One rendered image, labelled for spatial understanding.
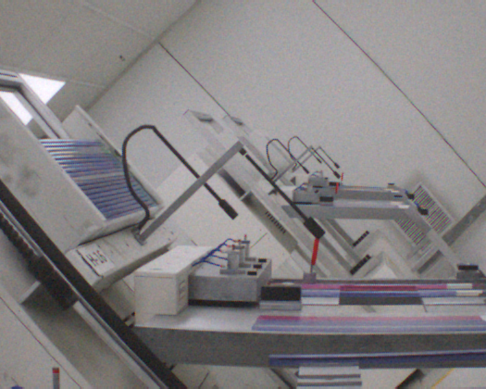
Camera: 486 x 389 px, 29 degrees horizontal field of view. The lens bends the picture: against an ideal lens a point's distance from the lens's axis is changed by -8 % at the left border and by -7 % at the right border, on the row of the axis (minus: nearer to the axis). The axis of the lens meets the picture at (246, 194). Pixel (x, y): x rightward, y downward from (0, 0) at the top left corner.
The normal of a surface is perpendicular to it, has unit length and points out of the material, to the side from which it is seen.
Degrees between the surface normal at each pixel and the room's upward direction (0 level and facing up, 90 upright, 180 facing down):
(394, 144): 90
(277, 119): 90
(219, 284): 90
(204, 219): 90
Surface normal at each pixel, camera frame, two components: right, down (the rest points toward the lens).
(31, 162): -0.11, 0.05
